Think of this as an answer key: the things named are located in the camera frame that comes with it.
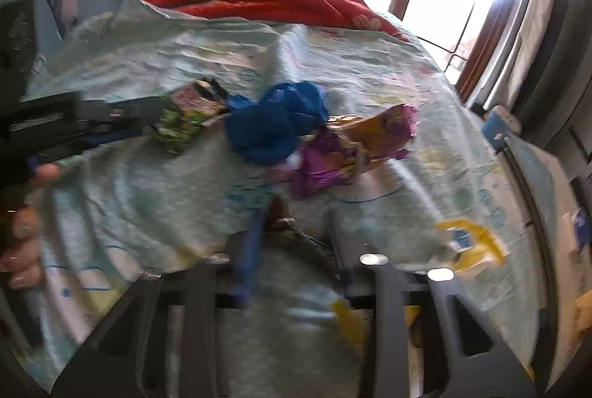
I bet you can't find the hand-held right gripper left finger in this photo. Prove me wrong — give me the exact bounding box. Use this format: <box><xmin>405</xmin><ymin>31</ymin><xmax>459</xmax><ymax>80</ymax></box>
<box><xmin>51</xmin><ymin>210</ymin><xmax>269</xmax><ymax>398</ymax></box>

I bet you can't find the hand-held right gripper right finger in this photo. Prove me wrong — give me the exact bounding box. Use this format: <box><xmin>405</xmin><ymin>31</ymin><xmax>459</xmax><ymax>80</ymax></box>
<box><xmin>328</xmin><ymin>208</ymin><xmax>540</xmax><ymax>398</ymax></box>

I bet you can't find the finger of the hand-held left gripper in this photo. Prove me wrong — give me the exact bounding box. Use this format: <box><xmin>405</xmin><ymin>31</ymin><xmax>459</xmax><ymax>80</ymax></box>
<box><xmin>76</xmin><ymin>96</ymin><xmax>175</xmax><ymax>124</ymax></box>
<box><xmin>85</xmin><ymin>123</ymin><xmax>155</xmax><ymax>147</ymax></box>

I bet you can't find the green snack wrapper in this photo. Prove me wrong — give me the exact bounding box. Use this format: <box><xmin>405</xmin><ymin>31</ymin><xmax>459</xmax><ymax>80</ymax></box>
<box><xmin>154</xmin><ymin>78</ymin><xmax>231</xmax><ymax>154</ymax></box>

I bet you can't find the purple snack wrapper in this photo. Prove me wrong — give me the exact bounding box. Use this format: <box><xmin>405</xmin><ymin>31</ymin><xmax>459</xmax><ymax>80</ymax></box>
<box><xmin>289</xmin><ymin>104</ymin><xmax>420</xmax><ymax>201</ymax></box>

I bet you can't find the person's left hand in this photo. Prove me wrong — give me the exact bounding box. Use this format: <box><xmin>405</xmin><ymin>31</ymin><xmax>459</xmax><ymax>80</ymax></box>
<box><xmin>0</xmin><ymin>162</ymin><xmax>64</xmax><ymax>290</ymax></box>

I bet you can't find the cartoon cat printed blanket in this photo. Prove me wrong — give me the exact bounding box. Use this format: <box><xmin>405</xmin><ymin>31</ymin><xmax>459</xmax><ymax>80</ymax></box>
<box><xmin>18</xmin><ymin>0</ymin><xmax>552</xmax><ymax>398</ymax></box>

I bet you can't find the yellow white snack wrapper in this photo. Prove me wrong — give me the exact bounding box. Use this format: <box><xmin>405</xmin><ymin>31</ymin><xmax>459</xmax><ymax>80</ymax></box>
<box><xmin>434</xmin><ymin>217</ymin><xmax>508</xmax><ymax>284</ymax></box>

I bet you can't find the blue plastic bag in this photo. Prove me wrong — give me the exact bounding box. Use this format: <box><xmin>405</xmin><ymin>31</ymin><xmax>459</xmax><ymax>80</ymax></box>
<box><xmin>224</xmin><ymin>80</ymin><xmax>330</xmax><ymax>168</ymax></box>

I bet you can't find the red printed blanket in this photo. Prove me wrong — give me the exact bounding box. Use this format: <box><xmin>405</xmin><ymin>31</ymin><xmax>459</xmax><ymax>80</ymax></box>
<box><xmin>141</xmin><ymin>0</ymin><xmax>411</xmax><ymax>43</ymax></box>

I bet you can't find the white coffee table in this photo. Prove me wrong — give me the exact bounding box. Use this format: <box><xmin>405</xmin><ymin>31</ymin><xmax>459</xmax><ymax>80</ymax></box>
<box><xmin>498</xmin><ymin>133</ymin><xmax>592</xmax><ymax>382</ymax></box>

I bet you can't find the blue tissue pack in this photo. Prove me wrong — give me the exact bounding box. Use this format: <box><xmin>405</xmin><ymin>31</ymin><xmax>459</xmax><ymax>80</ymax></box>
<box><xmin>561</xmin><ymin>210</ymin><xmax>592</xmax><ymax>251</ymax></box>

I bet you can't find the dark grey curtain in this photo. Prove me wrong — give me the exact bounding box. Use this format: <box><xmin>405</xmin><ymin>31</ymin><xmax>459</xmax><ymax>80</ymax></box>
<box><xmin>455</xmin><ymin>0</ymin><xmax>592</xmax><ymax>117</ymax></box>

